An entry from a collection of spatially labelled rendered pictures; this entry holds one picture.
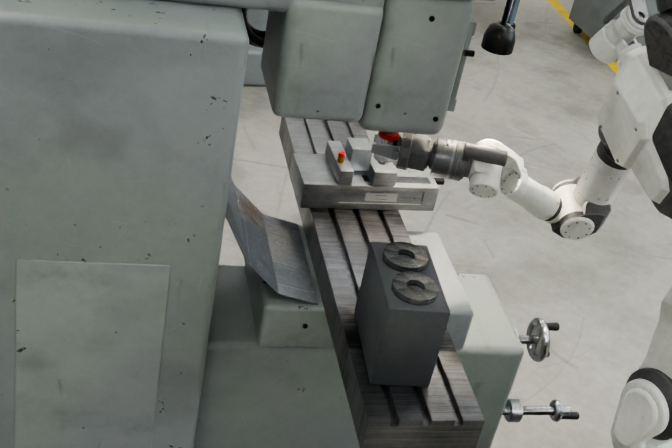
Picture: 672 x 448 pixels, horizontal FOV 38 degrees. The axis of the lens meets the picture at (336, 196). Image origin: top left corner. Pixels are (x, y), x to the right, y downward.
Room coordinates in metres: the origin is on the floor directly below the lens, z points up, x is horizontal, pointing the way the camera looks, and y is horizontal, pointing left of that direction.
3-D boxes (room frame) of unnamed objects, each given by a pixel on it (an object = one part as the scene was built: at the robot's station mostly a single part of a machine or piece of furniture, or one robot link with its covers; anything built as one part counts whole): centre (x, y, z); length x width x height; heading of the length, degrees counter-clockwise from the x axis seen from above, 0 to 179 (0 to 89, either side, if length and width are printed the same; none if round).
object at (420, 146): (1.96, -0.18, 1.23); 0.13 x 0.12 x 0.10; 177
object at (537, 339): (2.11, -0.57, 0.68); 0.16 x 0.12 x 0.12; 106
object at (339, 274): (1.99, -0.08, 0.94); 1.24 x 0.23 x 0.08; 16
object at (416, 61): (1.97, -0.08, 1.47); 0.21 x 0.19 x 0.32; 16
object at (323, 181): (2.17, -0.06, 1.04); 0.35 x 0.15 x 0.11; 109
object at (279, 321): (1.97, -0.09, 0.84); 0.50 x 0.35 x 0.12; 106
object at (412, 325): (1.58, -0.17, 1.08); 0.22 x 0.12 x 0.20; 13
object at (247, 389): (1.97, -0.11, 0.48); 0.81 x 0.32 x 0.60; 106
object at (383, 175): (2.18, -0.09, 1.07); 0.15 x 0.06 x 0.04; 19
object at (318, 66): (1.92, 0.10, 1.47); 0.24 x 0.19 x 0.26; 16
